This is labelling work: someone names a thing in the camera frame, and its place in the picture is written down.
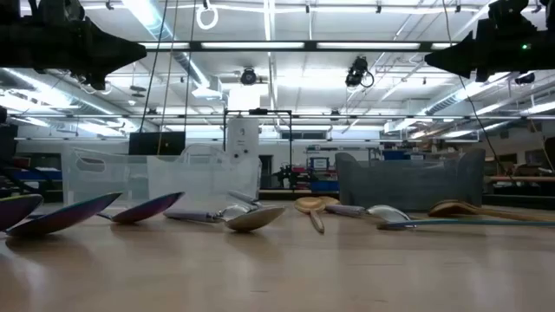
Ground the black hanging cable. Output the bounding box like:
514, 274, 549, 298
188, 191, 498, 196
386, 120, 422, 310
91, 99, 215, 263
184, 0, 197, 133
441, 0, 513, 179
138, 0, 169, 133

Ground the white cabinet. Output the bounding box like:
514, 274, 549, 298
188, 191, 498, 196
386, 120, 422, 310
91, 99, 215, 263
226, 116, 260, 168

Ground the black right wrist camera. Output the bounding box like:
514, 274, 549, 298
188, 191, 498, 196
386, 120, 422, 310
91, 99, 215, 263
487, 0, 539, 27

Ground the black metal stand frame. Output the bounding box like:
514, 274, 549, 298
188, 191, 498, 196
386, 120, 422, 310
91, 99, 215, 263
223, 107, 293, 179

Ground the black monitor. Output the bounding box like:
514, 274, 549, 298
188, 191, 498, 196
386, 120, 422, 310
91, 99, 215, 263
128, 131, 186, 156

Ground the round black ceiling fixture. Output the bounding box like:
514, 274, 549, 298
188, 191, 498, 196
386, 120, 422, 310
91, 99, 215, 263
239, 67, 259, 87

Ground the blue storage bin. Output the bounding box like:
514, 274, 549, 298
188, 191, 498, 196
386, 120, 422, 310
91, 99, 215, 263
310, 179, 340, 193

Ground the wooden workbench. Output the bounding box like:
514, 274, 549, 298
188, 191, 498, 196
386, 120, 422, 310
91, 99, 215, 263
488, 174, 555, 184

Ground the black overhead camera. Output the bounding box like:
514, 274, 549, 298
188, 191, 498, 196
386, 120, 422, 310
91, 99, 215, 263
345, 55, 375, 89

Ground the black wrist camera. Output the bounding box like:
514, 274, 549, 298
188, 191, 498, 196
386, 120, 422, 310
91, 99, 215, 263
487, 0, 539, 27
25, 0, 86, 23

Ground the clear plastic container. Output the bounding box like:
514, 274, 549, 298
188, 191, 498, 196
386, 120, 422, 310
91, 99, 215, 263
62, 144, 226, 205
147, 154, 263, 205

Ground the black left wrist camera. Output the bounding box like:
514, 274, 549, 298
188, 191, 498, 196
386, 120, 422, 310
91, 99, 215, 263
25, 0, 86, 23

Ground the small black ceiling device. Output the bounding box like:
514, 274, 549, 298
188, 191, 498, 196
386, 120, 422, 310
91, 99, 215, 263
513, 71, 537, 86

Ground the black aluminium table frame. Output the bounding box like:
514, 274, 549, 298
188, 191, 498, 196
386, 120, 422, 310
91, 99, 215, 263
0, 166, 555, 207

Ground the white looped cable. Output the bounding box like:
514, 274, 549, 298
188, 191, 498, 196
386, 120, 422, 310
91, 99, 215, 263
195, 0, 219, 31

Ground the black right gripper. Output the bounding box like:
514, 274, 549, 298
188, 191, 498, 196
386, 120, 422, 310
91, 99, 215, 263
424, 19, 555, 83

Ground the small black background robot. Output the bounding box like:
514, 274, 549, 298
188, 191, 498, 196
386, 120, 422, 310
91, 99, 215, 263
271, 163, 314, 191

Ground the dark grey plastic container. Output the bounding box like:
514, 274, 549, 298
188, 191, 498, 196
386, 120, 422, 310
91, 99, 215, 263
335, 147, 486, 212

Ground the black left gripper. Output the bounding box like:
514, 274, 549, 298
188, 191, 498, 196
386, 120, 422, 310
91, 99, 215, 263
0, 17, 148, 91

